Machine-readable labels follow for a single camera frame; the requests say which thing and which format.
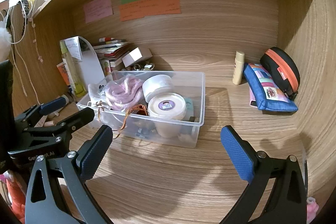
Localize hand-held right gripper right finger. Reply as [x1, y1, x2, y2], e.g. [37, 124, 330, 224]
[219, 125, 308, 224]

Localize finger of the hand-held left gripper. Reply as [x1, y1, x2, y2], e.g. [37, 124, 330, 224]
[24, 108, 95, 139]
[14, 97, 67, 128]

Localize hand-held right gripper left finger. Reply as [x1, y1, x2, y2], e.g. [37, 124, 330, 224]
[25, 124, 114, 224]

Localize white cloth bag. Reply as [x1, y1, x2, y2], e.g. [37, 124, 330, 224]
[88, 82, 108, 106]

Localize clear plastic storage box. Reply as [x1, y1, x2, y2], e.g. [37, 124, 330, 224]
[76, 70, 205, 149]

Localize pink rope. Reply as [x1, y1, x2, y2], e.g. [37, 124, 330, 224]
[104, 75, 144, 112]

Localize teal squeeze bottle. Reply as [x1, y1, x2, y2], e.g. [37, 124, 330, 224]
[184, 97, 195, 122]

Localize cream tub with lid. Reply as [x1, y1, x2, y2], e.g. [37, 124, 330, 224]
[147, 92, 187, 138]

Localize white round plastic container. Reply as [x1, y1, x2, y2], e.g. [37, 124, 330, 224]
[142, 74, 175, 102]

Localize wooden desktop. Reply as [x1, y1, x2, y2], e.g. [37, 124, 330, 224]
[10, 74, 315, 224]

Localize orange carton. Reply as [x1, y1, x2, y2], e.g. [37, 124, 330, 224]
[56, 62, 70, 86]

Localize yellow-green bottle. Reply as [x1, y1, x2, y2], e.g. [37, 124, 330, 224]
[59, 40, 86, 97]

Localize orange cloth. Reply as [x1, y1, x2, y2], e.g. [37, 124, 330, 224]
[5, 174, 27, 222]

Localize white plastic file stand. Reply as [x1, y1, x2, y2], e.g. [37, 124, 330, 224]
[75, 35, 105, 89]

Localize pink card case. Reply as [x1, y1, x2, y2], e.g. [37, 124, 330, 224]
[249, 88, 259, 107]

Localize white paper receipt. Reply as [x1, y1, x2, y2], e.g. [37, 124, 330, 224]
[65, 36, 82, 60]

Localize blue patchwork pouch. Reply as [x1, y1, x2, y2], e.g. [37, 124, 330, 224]
[243, 63, 299, 112]

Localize stack of books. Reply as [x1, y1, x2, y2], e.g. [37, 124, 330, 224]
[93, 37, 130, 75]

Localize white fluffy pompom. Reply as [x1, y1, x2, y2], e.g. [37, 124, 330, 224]
[0, 15, 12, 59]

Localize metal keyring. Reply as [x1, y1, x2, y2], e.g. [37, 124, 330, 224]
[133, 63, 154, 71]

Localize cream lotion bottle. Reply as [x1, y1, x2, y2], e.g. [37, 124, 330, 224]
[232, 51, 245, 85]

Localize small white cardboard box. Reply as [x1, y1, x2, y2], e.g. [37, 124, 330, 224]
[122, 47, 153, 67]

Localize pink plush toy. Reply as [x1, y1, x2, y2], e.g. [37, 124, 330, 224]
[307, 196, 319, 222]

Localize black case with orange zipper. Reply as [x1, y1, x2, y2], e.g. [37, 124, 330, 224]
[260, 47, 300, 101]

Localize pink paper note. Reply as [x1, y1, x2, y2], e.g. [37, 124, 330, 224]
[83, 0, 114, 24]

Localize orange paper note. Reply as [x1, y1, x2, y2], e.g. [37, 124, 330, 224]
[118, 0, 182, 22]

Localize white hanging cords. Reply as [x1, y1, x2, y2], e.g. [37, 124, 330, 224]
[8, 1, 44, 96]

